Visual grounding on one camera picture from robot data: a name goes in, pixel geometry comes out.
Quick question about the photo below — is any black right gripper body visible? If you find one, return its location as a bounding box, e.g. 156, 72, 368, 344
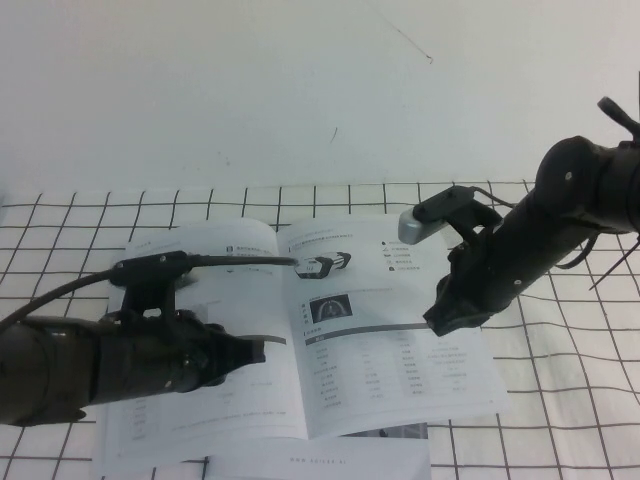
436, 228, 517, 315

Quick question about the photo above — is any white product catalogue book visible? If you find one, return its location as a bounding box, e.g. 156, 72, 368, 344
94, 215, 509, 476

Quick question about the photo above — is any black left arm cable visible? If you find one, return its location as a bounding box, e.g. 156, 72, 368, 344
0, 253, 301, 331

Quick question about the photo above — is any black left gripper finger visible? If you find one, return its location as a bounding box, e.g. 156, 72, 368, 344
221, 334, 268, 365
221, 358, 267, 387

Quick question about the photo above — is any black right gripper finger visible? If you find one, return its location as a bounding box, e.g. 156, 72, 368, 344
433, 311, 491, 338
422, 303, 482, 337

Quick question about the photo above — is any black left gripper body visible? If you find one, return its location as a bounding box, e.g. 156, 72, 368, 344
98, 311, 227, 405

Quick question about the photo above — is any white black-grid tablecloth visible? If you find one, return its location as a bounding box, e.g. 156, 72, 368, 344
0, 177, 640, 480

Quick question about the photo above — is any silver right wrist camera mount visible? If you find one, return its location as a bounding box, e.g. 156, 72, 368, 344
398, 184, 503, 246

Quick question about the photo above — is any black cable tie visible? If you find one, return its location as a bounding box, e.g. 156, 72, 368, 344
588, 238, 640, 294

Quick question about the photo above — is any white booklet with web address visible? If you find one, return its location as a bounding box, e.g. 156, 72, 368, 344
207, 439, 433, 480

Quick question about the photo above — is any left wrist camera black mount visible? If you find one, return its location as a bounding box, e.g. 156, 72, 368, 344
110, 249, 199, 321

